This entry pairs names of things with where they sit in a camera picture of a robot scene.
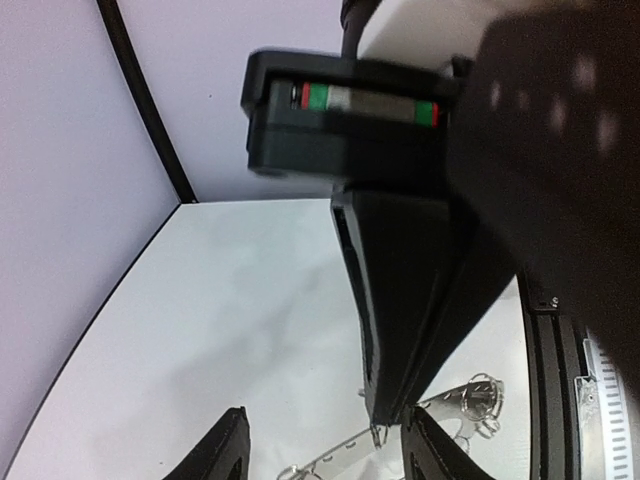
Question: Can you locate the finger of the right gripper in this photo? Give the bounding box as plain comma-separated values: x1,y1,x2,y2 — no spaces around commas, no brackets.
389,244,517,424
331,189,454,425

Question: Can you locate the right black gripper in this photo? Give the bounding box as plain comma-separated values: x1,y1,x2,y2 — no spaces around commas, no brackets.
241,49,473,193

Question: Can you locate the black front aluminium rail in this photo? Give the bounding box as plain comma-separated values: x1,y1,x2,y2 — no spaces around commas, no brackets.
517,270,584,479

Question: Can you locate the metal keyring disc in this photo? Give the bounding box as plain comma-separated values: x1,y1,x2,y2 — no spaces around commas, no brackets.
277,373,504,479

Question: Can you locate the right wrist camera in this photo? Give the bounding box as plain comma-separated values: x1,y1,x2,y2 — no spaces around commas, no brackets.
446,1,639,391

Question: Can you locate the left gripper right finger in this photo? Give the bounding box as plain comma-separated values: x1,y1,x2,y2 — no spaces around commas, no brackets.
401,406,493,480

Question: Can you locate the white slotted cable duct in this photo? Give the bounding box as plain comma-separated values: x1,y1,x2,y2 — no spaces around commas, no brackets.
574,337,635,480

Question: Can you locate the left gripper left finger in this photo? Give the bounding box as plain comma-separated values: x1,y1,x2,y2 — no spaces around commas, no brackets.
164,407,250,480

